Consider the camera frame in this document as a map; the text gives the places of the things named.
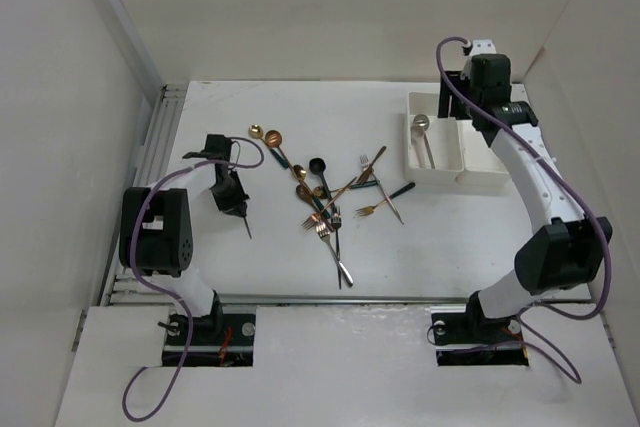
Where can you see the left white container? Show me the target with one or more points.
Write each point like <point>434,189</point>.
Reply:
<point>443,138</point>

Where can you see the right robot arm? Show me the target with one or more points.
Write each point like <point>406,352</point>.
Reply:
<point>569,243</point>

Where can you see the gold spoon slim handle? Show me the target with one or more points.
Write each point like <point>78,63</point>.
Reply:
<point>300,175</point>

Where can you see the right white container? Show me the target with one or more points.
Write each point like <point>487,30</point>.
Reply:
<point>481,167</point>

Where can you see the rose gold fork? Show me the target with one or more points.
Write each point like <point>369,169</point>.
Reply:
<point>307,225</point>

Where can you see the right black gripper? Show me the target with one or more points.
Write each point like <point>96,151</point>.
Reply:
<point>457,113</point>

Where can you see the black spoon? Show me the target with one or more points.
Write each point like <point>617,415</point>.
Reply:
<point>318,166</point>

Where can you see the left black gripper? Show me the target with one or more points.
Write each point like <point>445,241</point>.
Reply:
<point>235,205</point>

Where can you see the dark copper spoon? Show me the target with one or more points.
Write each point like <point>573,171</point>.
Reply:
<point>305,195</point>

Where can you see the white container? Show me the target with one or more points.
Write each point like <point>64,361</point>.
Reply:
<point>443,138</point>
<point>481,167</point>

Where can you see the black fork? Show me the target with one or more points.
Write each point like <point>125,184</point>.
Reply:
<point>336,222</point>

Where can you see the gold fork green handle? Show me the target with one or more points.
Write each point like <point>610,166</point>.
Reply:
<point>382,202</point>

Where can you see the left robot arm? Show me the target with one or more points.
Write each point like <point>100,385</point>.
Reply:
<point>156,239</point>

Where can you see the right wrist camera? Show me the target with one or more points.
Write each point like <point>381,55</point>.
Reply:
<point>478,47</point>

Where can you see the copper fork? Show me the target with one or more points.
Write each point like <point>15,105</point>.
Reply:
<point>371,162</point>

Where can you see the silver knife-like utensil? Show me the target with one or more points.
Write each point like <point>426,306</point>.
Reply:
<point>246,223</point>

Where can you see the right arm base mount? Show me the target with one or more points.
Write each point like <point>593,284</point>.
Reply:
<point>458,343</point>

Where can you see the silver fork long handle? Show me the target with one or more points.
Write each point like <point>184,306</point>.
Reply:
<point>323,233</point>

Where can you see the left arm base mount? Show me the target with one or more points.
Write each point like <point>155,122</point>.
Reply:
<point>225,339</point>

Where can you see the silver spoon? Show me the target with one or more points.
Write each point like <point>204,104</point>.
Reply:
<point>419,128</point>

